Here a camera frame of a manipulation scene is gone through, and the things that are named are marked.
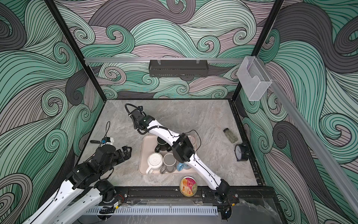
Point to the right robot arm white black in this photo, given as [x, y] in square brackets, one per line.
[182, 149]

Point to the grey mug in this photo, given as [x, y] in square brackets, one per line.
[169, 164]

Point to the clear acrylic wall holder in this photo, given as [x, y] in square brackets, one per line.
[254, 78]

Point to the blue mug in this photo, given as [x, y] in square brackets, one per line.
[182, 166]

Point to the aluminium rail right wall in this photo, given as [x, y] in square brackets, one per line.
[340, 178]

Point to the black round clock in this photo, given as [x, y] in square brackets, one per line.
[242, 152]

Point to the white slotted cable duct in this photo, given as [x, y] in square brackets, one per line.
[166, 210]

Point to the beige plastic tray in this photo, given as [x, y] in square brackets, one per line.
[148, 147]

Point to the white ribbed mug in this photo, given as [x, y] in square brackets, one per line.
[155, 163]

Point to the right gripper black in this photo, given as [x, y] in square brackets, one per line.
[134, 123]

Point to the aluminium rail wall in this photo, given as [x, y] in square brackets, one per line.
[159, 59]
[340, 178]

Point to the black wall basket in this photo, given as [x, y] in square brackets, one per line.
[178, 68]

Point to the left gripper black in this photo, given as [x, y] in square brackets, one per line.
[128, 154]

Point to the aluminium rail back wall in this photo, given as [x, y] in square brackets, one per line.
[159, 59]

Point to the black mug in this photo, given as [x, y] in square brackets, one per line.
[162, 146]

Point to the round colourful tin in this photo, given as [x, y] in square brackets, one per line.
[188, 186]

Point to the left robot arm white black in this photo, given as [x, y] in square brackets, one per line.
[82, 188]

